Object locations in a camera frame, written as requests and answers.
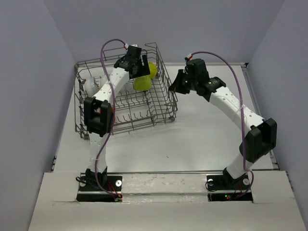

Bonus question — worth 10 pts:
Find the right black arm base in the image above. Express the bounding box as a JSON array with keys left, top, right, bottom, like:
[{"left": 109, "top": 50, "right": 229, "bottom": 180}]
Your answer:
[{"left": 205, "top": 170, "right": 253, "bottom": 202}]

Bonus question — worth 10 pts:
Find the lime green bowl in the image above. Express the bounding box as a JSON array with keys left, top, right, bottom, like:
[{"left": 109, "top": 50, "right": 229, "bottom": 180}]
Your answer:
[{"left": 148, "top": 62, "right": 157, "bottom": 79}]

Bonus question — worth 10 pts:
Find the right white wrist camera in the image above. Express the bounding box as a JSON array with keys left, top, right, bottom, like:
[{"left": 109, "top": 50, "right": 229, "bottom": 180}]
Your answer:
[{"left": 184, "top": 54, "right": 193, "bottom": 63}]

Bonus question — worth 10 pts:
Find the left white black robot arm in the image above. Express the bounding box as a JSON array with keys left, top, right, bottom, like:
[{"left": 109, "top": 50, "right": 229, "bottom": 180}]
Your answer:
[{"left": 84, "top": 44, "right": 150, "bottom": 190}]

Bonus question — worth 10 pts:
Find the white round bowl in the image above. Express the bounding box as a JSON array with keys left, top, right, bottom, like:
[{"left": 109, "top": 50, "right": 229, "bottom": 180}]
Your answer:
[
  {"left": 83, "top": 77, "right": 98, "bottom": 97},
  {"left": 99, "top": 75, "right": 110, "bottom": 89}
]

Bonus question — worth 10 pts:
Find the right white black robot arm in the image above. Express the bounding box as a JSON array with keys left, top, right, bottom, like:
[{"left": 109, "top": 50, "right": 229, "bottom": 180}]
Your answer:
[{"left": 168, "top": 59, "right": 277, "bottom": 189}]

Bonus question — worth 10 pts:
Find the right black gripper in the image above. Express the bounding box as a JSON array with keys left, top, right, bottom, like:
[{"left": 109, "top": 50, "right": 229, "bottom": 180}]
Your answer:
[{"left": 171, "top": 69, "right": 198, "bottom": 94}]

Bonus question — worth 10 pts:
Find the grey wire dish rack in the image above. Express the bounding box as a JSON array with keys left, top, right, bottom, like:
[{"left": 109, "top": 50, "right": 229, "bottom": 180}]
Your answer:
[{"left": 74, "top": 42, "right": 178, "bottom": 140}]

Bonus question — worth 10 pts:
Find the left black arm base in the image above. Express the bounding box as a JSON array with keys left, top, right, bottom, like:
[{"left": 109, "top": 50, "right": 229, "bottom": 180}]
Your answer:
[{"left": 76, "top": 169, "right": 123, "bottom": 203}]

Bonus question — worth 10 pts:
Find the white square bowl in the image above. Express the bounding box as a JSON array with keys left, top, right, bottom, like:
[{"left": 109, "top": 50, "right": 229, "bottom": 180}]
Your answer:
[{"left": 133, "top": 75, "right": 152, "bottom": 91}]

